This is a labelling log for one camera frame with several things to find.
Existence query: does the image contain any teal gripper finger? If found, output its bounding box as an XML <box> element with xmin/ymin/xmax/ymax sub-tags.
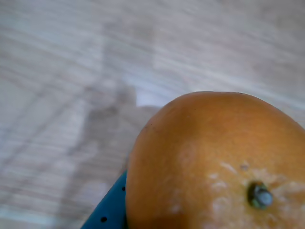
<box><xmin>80</xmin><ymin>169</ymin><xmax>129</xmax><ymax>229</ymax></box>

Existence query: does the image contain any small orange green stem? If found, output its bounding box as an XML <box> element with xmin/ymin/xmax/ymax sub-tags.
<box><xmin>125</xmin><ymin>91</ymin><xmax>305</xmax><ymax>229</ymax></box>

